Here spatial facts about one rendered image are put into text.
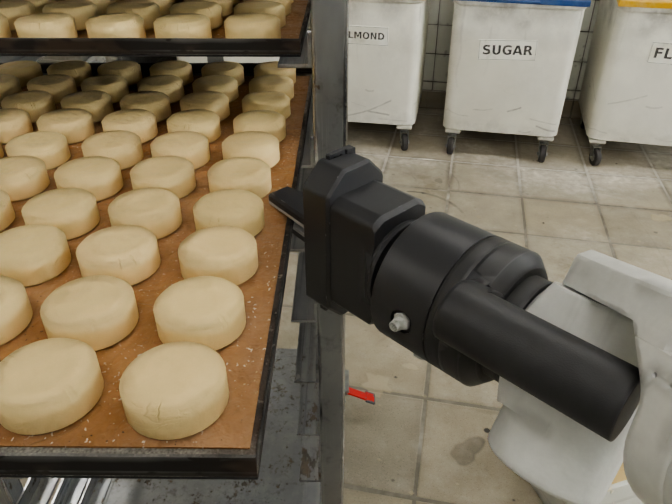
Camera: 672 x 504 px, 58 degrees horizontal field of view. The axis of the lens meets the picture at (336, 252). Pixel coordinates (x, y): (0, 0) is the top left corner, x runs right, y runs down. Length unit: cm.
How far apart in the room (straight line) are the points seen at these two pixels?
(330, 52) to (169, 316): 27
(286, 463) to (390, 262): 98
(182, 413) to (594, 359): 18
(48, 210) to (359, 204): 22
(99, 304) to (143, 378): 7
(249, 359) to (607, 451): 19
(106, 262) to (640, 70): 264
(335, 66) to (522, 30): 226
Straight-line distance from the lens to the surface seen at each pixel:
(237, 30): 56
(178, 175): 49
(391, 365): 172
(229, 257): 38
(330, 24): 51
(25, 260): 42
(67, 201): 48
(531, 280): 35
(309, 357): 74
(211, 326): 33
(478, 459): 153
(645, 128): 298
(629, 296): 30
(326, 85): 52
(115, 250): 40
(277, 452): 133
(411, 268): 35
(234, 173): 48
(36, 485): 104
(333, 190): 39
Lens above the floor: 118
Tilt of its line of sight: 33 degrees down
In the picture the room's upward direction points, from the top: straight up
